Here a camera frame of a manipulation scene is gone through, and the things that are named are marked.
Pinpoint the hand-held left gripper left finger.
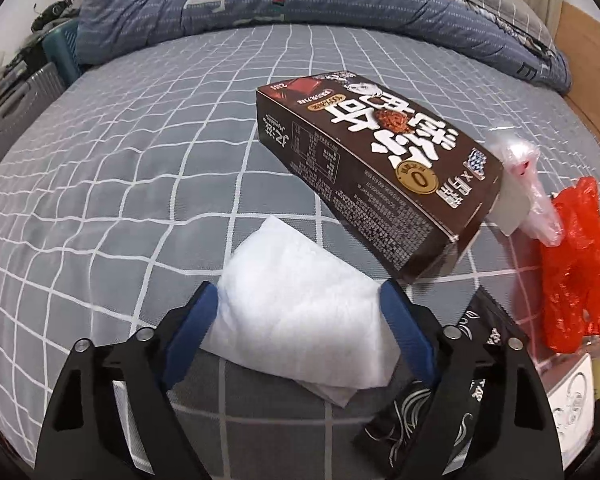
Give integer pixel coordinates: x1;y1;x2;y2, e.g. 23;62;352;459
34;281;221;480

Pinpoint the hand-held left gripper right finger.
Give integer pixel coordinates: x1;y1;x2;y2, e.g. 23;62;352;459
379;277;566;480

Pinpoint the black wet wipe packet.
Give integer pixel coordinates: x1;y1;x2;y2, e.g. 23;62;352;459
362;290;528;480

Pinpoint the white tissue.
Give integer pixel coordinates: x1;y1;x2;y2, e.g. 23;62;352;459
200;215;403;407

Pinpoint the yellow white snack packet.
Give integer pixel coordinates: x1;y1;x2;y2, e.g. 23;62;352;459
540;342;600;446

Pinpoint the dark brown printed carton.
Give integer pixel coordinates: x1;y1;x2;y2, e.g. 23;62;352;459
256;76;505;283

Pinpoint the red plastic bag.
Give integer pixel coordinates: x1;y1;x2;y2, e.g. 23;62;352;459
539;177;600;353

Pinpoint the clear plastic bag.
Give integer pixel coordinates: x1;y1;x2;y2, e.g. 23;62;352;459
487;127;563;248

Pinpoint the grey suitcase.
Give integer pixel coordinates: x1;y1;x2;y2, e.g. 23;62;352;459
0;62;66;181

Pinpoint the teal plastic crate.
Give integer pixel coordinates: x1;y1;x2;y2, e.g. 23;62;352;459
42;22;83;88

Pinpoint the wooden headboard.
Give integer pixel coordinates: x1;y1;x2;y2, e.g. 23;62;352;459
552;2;600;126

